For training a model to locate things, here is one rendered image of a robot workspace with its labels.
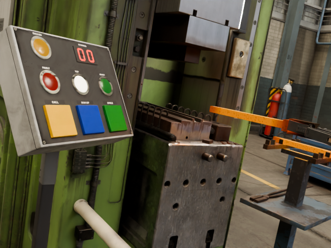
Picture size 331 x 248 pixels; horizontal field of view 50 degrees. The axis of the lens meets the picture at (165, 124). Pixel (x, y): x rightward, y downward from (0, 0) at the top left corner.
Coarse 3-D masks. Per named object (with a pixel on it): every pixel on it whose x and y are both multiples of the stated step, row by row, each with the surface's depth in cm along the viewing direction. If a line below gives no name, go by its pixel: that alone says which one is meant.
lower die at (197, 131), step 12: (144, 108) 153; (144, 120) 144; (156, 120) 137; (168, 120) 134; (180, 120) 132; (192, 120) 135; (204, 120) 143; (180, 132) 133; (192, 132) 136; (204, 132) 140
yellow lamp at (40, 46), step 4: (36, 40) 82; (40, 40) 83; (36, 44) 81; (40, 44) 82; (44, 44) 83; (36, 48) 81; (40, 48) 82; (44, 48) 83; (48, 48) 84; (40, 52) 82; (44, 52) 83; (48, 52) 84; (44, 56) 82
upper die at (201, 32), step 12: (156, 24) 141; (168, 24) 134; (180, 24) 128; (192, 24) 125; (204, 24) 128; (216, 24) 131; (156, 36) 140; (168, 36) 133; (180, 36) 128; (192, 36) 126; (204, 36) 130; (216, 36) 133; (204, 48) 137; (216, 48) 134
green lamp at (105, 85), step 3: (102, 81) 98; (105, 81) 99; (102, 84) 98; (105, 84) 99; (108, 84) 100; (102, 87) 97; (105, 87) 98; (108, 87) 99; (105, 90) 98; (108, 90) 99
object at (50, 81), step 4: (44, 76) 80; (48, 76) 81; (52, 76) 82; (44, 80) 80; (48, 80) 81; (52, 80) 82; (56, 80) 83; (44, 84) 80; (48, 84) 80; (52, 84) 82; (56, 84) 83; (48, 88) 80; (52, 88) 81; (56, 88) 82
